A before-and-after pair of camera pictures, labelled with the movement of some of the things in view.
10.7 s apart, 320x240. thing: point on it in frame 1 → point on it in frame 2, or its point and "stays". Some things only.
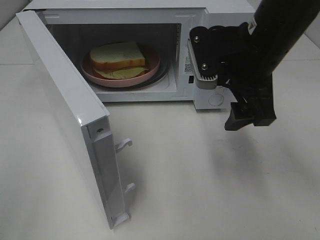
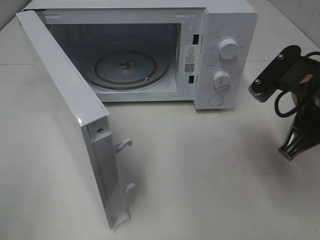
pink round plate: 152,60 → 307,78
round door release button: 216,99 stays
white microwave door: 86,122 stays
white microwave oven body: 137,51 stays
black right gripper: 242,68 → 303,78
